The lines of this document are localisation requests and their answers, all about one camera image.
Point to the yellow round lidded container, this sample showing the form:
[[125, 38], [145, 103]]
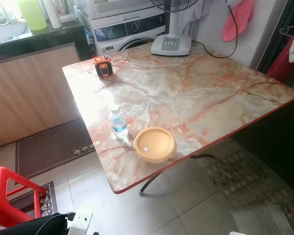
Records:
[[155, 144]]

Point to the red hanging cloth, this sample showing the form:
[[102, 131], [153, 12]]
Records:
[[283, 61]]

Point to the grey patterned rug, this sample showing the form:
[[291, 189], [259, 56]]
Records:
[[245, 176]]

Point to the purple clothes hanger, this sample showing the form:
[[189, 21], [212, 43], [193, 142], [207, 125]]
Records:
[[286, 30]]

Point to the pink hanging cloth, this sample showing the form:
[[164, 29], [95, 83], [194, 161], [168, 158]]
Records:
[[237, 22]]

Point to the grey hanging cloth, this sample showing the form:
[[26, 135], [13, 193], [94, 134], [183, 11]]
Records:
[[198, 17]]

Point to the white standing fan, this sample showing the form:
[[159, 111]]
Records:
[[171, 45]]

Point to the clear water bottle blue label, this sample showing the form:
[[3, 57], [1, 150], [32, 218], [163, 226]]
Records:
[[118, 123]]

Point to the white washing machine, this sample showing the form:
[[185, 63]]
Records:
[[122, 32]]

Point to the orange black small device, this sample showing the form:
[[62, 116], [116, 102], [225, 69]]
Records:
[[103, 67]]

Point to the white vented appliance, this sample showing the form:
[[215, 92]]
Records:
[[117, 7]]

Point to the blue detergent bottle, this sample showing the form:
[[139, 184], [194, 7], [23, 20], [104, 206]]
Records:
[[88, 39]]

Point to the brown floor mat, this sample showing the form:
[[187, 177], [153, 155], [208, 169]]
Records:
[[51, 149], [50, 196]]

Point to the wooden kitchen cabinet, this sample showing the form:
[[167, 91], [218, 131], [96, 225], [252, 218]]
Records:
[[34, 93]]

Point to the white paper roll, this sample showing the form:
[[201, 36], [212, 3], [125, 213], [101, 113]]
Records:
[[51, 14]]

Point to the green plastic jug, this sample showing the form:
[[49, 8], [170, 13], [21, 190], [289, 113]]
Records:
[[33, 14]]

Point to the red plastic chair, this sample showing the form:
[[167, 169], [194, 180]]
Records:
[[10, 196]]

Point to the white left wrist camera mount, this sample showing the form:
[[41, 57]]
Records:
[[81, 223]]

